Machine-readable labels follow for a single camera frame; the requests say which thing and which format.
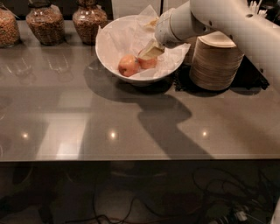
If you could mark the white plastic cutlery bundle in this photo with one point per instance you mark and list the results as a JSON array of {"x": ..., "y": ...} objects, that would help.
[{"x": 255, "y": 6}]

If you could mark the rear stack of paper bowls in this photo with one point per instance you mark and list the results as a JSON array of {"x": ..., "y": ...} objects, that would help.
[{"x": 189, "y": 56}]

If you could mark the front stack of paper bowls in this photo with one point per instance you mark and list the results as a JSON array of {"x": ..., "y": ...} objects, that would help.
[{"x": 215, "y": 61}]

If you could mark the stack of paper bowls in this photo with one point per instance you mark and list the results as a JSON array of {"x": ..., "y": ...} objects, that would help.
[
  {"x": 189, "y": 56},
  {"x": 215, "y": 61}
]

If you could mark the white paper liner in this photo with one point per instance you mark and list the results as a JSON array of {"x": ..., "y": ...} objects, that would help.
[{"x": 125, "y": 35}]

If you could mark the red-yellow apple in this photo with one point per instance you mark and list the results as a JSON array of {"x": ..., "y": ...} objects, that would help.
[
  {"x": 148, "y": 63},
  {"x": 128, "y": 65}
]

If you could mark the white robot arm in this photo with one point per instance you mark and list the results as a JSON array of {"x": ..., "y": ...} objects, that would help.
[{"x": 255, "y": 36}]

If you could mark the left glass cereal jar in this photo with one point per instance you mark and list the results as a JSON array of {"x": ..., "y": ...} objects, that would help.
[{"x": 9, "y": 31}]

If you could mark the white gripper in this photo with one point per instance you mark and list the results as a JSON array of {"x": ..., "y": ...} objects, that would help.
[{"x": 163, "y": 31}]

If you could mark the glass cereal jar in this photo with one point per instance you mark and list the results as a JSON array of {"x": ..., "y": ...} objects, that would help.
[
  {"x": 46, "y": 22},
  {"x": 9, "y": 31},
  {"x": 88, "y": 19}
]

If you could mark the white ceramic bowl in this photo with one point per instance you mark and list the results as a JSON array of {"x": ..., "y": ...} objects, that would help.
[{"x": 109, "y": 52}]

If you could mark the right glass cereal jar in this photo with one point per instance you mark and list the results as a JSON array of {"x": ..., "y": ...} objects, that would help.
[{"x": 88, "y": 19}]

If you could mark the middle glass cereal jar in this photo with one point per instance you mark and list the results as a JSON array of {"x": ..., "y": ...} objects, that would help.
[{"x": 46, "y": 22}]

